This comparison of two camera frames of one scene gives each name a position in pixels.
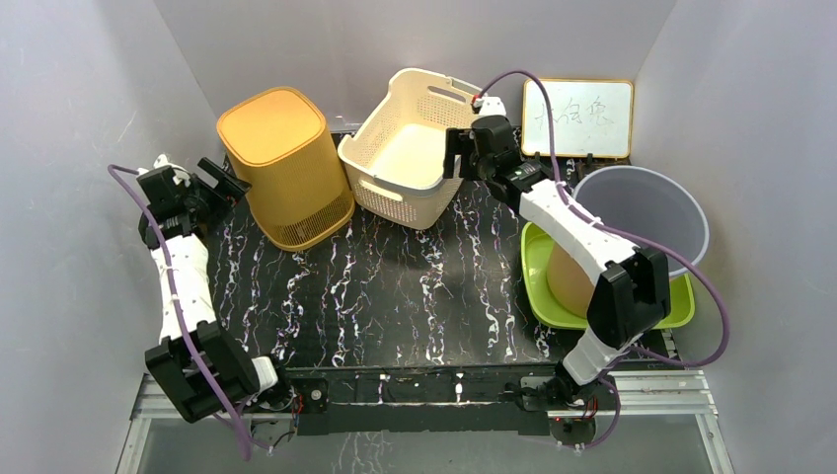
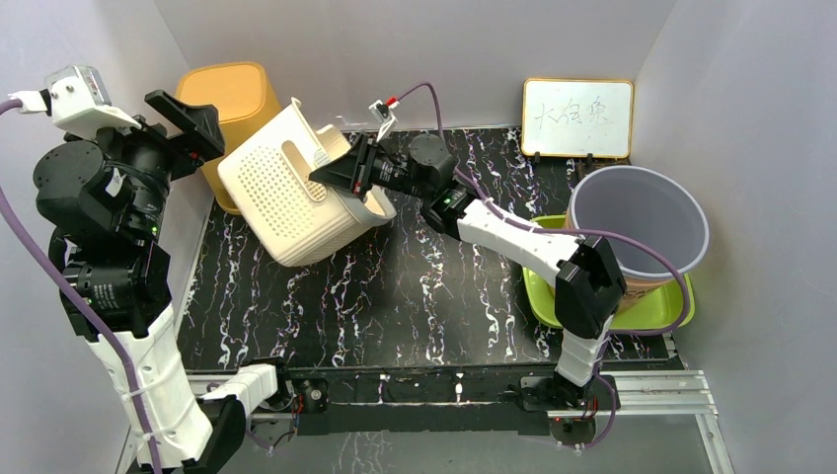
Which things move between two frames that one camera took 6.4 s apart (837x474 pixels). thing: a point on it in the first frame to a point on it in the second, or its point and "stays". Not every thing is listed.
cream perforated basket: [393, 152] to [298, 217]
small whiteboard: [589, 118] stays
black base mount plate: [443, 400] stays
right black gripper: [458, 141] to [351, 172]
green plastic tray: [536, 249] stays
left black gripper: [220, 192] to [196, 122]
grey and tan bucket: [637, 202] stays
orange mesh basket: [280, 145] to [240, 95]
